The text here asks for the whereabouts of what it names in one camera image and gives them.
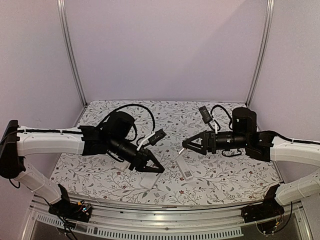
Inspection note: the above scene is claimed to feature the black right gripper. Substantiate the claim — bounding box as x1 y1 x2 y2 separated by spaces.
182 129 250 155

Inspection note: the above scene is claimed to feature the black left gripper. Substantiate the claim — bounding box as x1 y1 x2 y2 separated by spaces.
108 135 165 173

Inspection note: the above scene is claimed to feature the white remote control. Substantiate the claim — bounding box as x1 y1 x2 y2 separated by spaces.
139 172 162 190

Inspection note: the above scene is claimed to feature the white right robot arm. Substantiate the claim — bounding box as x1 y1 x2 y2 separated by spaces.
182 107 320 218

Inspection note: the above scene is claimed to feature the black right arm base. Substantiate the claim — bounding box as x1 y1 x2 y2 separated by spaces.
241 184 285 235

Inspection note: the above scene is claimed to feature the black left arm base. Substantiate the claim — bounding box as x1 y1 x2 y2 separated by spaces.
48 184 93 223

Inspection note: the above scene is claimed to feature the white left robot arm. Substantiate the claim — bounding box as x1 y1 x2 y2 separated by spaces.
0 110 166 217

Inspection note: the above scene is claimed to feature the white remote with logo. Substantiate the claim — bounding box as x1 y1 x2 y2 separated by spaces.
112 161 130 171

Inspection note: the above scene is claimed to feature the white remote with QR label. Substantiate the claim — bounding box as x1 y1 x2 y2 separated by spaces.
176 158 194 181

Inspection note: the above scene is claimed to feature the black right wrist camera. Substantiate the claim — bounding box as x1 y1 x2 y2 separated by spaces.
198 106 213 124

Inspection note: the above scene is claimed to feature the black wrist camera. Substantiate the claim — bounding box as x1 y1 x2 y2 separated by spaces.
149 129 166 146
198 106 213 124

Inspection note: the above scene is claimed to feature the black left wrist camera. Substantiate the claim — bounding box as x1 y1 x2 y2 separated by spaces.
149 129 166 146

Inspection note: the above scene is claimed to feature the aluminium front rail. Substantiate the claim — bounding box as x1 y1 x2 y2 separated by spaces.
21 194 315 240

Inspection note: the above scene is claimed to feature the aluminium back right frame post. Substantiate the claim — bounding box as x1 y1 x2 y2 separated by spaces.
245 0 275 108

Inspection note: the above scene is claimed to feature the aluminium frame post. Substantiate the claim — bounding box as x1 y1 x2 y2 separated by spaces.
56 0 88 107
245 0 275 108

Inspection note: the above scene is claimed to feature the aluminium back left frame post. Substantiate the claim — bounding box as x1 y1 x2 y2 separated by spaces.
56 0 88 107

